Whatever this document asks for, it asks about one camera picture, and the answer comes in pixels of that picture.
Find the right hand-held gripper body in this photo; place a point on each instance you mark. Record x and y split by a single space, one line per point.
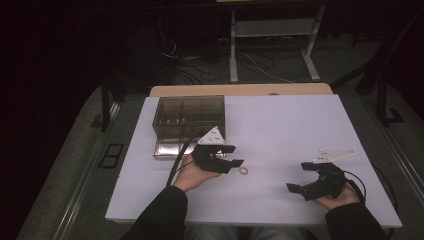
331 181

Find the person's left hand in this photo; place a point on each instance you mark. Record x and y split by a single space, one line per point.
191 175

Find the white metal table frame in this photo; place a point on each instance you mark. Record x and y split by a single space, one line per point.
233 50

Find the metal floor rail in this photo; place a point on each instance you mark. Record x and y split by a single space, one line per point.
71 206
405 170

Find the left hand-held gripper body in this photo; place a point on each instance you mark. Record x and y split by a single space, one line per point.
205 158

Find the person's legs in jeans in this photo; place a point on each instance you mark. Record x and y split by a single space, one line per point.
213 233

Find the black metal stand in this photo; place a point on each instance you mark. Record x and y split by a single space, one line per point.
381 100
105 106

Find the smoked clear plastic drawer box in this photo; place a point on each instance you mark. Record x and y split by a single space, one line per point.
190 110

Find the person's right hand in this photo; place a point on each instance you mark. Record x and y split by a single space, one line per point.
343 201

